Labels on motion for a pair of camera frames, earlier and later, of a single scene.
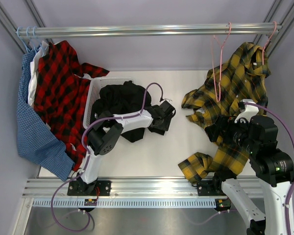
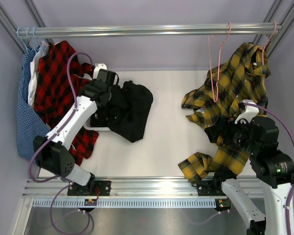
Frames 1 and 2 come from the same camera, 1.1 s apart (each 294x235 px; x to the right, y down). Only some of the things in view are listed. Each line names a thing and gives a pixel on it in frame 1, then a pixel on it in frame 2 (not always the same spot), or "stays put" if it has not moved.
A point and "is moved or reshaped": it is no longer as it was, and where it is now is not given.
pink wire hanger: x=214 y=38 is moved or reshaped
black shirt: x=124 y=100 stays put
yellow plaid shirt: x=243 y=77 stays put
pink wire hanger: x=264 y=47 stays put
